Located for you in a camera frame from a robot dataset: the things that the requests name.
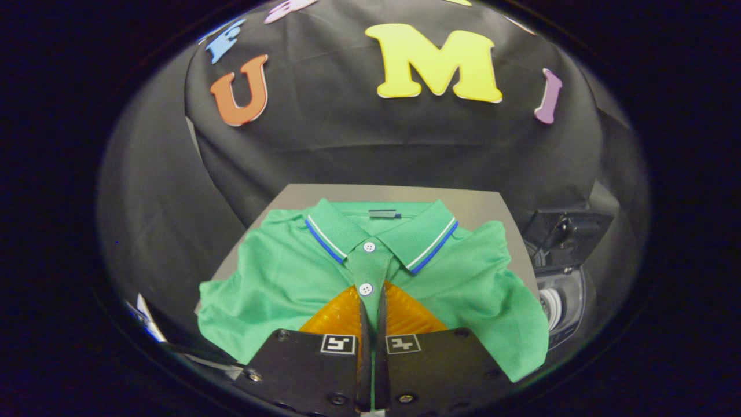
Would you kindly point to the green polo shirt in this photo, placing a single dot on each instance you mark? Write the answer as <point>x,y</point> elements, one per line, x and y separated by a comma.
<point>278,278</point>

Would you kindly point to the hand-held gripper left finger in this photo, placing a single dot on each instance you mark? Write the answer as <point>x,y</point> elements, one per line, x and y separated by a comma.
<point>365,359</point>

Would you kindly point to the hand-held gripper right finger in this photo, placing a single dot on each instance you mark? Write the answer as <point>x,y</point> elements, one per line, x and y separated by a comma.
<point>380,359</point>

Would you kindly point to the dark washing machine lid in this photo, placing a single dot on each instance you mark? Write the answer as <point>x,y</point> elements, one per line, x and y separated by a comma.
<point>570,231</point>

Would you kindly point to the white and blue object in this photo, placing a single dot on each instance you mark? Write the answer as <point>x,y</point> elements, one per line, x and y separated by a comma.
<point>151,327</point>

